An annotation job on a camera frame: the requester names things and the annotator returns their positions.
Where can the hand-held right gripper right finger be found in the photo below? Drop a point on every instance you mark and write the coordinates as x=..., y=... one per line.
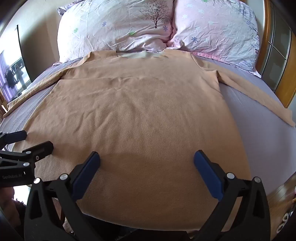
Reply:
x=207, y=170

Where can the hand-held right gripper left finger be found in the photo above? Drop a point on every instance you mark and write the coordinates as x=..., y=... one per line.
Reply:
x=86, y=169

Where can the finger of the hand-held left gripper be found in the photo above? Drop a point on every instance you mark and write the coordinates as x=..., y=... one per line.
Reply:
x=13, y=136
x=40, y=149

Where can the beige long-sleeved shirt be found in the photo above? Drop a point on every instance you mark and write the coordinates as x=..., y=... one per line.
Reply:
x=138, y=120

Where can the hanging dark clothes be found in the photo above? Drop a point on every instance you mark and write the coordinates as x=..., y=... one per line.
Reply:
x=11, y=77

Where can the purple curtain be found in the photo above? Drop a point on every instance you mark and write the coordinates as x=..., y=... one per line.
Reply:
x=5, y=76

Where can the wooden glass-panel headboard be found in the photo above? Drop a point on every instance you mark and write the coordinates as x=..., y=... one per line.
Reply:
x=277, y=51

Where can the pink floral pillow with tree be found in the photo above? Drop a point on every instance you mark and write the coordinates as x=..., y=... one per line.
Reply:
x=115, y=25

